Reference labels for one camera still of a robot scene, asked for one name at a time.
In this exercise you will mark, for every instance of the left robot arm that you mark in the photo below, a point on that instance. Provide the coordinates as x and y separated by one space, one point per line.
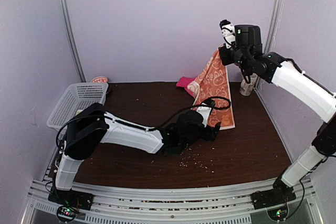
94 126

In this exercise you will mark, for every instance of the right aluminium post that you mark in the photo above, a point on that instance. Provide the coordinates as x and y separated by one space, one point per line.
274 22

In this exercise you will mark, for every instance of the beige printed mug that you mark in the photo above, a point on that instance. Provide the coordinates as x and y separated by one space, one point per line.
247 88

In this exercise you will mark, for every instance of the orange bunny towel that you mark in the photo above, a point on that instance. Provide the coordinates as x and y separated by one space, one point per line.
213 81

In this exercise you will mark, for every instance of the left aluminium post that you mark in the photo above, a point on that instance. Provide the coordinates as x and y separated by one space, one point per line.
71 40

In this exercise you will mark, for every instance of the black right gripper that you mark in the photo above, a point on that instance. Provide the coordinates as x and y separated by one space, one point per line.
224 59

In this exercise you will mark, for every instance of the pink towel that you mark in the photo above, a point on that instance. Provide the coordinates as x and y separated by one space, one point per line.
183 82

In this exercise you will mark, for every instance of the white plastic basket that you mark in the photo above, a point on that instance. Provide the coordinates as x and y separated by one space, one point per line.
77 97

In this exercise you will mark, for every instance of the red white bowl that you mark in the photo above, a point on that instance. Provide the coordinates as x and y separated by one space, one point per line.
100 79

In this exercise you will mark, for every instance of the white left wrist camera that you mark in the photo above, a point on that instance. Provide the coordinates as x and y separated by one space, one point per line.
205 112

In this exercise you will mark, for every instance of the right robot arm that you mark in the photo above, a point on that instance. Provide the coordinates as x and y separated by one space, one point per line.
283 72

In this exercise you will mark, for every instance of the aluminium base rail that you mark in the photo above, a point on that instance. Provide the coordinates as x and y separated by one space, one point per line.
223 204

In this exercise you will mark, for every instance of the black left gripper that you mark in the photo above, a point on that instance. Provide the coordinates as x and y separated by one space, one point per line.
211 132

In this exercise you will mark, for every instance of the aluminium post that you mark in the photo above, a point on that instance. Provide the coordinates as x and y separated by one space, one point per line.
71 40
274 22

